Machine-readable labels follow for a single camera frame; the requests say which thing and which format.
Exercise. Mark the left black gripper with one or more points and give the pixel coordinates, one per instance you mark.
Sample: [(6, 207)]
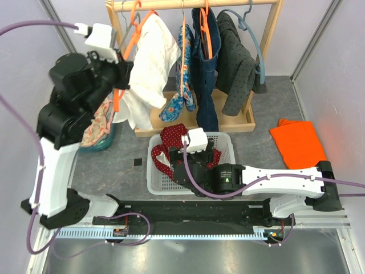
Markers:
[(124, 69)]

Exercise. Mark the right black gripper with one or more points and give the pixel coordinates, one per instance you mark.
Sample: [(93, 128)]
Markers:
[(205, 154)]

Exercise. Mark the red polka dot skirt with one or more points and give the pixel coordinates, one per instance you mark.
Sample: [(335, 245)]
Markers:
[(171, 137)]

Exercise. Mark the grey metal hanger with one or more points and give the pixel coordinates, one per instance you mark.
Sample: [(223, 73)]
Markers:
[(135, 20)]

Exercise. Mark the orange hanger of white skirt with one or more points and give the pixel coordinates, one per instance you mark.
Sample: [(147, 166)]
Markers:
[(118, 92)]

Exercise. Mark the blue floral skirt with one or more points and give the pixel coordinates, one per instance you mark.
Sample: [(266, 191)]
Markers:
[(183, 97)]

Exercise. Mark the orange hanger of floral skirt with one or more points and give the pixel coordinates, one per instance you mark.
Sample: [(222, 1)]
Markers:
[(183, 49)]

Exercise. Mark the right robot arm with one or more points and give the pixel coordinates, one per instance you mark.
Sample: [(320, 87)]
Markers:
[(291, 190)]

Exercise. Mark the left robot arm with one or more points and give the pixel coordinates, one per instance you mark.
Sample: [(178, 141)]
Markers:
[(81, 84)]

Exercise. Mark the dark denim skirt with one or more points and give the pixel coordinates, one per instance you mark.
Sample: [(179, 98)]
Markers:
[(202, 72)]

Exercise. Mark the orange hanger of denim skirt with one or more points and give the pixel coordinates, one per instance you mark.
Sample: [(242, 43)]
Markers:
[(205, 32)]

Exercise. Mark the blue-grey hanger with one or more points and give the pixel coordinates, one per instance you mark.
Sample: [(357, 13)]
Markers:
[(243, 25)]

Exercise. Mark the white plastic laundry basket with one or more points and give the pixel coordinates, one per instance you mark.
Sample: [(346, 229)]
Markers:
[(159, 183)]

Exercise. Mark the peach floral garment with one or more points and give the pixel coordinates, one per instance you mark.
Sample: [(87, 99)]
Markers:
[(100, 127)]

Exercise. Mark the wooden clothes rack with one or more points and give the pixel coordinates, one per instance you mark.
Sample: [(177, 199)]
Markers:
[(216, 75)]

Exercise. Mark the teal laundry basket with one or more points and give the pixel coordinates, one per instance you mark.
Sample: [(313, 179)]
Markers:
[(101, 145)]

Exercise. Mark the dark grey dotted garment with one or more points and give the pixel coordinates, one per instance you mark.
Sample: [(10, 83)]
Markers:
[(236, 68)]

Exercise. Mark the orange folded cloth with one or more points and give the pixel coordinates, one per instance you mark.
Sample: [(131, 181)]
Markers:
[(298, 144)]

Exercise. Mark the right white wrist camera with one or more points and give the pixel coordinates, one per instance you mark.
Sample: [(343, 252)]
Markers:
[(196, 140)]

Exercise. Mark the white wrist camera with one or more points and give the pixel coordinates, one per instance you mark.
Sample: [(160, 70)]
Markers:
[(196, 140), (100, 38)]

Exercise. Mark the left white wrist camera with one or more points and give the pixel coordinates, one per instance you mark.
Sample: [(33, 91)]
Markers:
[(100, 38)]

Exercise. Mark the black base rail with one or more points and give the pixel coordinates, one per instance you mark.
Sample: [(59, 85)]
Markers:
[(196, 217)]

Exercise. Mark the slotted grey cable duct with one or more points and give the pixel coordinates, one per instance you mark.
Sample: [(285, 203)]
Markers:
[(103, 233)]

